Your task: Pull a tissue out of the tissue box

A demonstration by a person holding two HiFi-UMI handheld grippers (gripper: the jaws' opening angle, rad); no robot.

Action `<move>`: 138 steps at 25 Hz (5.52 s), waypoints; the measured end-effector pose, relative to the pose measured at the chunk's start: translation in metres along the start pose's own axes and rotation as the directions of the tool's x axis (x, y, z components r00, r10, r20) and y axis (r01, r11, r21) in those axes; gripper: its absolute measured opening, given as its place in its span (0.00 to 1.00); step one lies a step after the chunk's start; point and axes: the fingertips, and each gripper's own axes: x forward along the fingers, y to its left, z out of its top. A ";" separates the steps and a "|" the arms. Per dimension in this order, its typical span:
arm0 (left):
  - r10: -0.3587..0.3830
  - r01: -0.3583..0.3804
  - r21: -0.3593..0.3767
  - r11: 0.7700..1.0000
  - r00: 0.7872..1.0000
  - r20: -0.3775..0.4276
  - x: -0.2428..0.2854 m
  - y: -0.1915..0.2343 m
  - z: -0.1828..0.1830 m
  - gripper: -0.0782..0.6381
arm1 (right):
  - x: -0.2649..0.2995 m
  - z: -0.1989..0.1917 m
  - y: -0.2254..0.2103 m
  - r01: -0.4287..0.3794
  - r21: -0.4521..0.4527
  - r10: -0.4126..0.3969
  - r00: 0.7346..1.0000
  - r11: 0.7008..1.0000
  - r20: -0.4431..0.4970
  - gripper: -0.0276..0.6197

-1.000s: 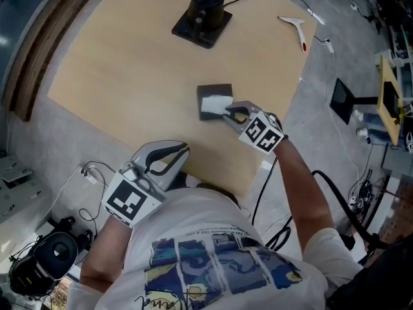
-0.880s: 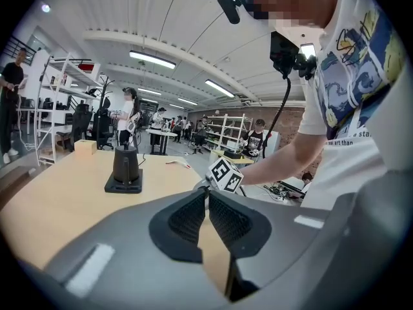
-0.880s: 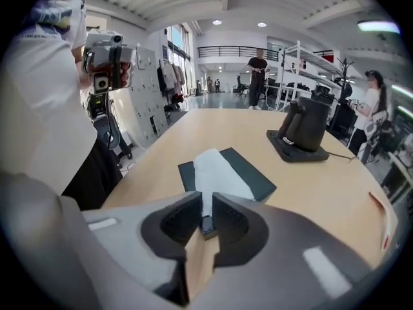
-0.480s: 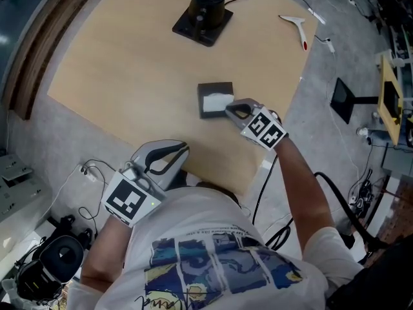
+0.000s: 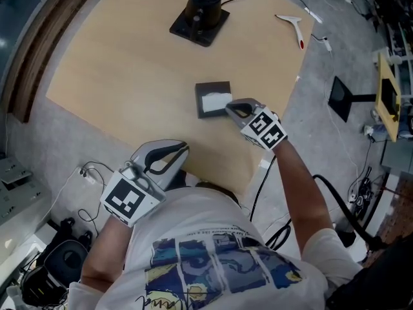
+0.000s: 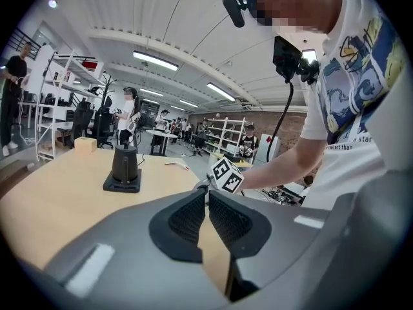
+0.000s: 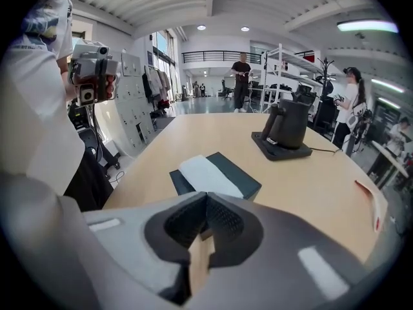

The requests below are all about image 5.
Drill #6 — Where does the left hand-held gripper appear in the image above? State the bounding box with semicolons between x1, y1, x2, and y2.
99;139;192;228

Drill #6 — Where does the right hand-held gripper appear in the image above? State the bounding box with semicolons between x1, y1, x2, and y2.
225;98;288;152

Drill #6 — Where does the white tissue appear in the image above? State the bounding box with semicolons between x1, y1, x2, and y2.
201;92;234;113

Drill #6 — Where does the black tissue box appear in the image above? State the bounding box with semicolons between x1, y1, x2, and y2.
194;81;234;119

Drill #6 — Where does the person's right forearm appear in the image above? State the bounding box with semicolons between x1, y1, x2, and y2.
273;138;335;258

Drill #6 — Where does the person's left forearm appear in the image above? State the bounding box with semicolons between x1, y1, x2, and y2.
80;216;134;294

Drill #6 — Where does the white printed t-shirt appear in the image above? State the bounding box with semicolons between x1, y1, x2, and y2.
68;185;364;310

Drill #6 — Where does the white scraper with red tip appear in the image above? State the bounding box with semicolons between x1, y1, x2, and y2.
274;14;306;50

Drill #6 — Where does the black flat stand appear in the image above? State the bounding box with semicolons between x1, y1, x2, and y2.
328;76;378;123

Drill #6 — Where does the white plug adapter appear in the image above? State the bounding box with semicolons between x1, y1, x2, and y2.
310;34;334;54

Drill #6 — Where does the long white power strip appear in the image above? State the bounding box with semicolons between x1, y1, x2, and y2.
303;6;324;25

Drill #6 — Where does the black round device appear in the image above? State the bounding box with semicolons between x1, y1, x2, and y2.
43;240;90;287

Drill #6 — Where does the grey metal equipment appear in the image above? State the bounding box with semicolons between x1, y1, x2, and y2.
0;155;52;227

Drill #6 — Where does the brown wooden bench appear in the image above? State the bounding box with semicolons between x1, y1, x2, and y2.
5;0;99;124

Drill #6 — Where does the red brick pattern mat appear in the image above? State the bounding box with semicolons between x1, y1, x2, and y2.
376;172;413;240

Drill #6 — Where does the thin black floor cable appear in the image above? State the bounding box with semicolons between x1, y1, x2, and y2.
249;154;277;223

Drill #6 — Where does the black cylinder on base plate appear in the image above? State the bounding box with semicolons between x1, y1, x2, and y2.
168;0;232;48

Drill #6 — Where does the coiled black cable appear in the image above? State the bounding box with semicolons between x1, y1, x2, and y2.
263;217;294;252

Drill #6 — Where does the thick black hose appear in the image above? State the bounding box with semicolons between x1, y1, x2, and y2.
312;174;387;250

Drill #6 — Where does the yellow wooden frame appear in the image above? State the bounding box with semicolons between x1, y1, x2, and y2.
375;52;403;143

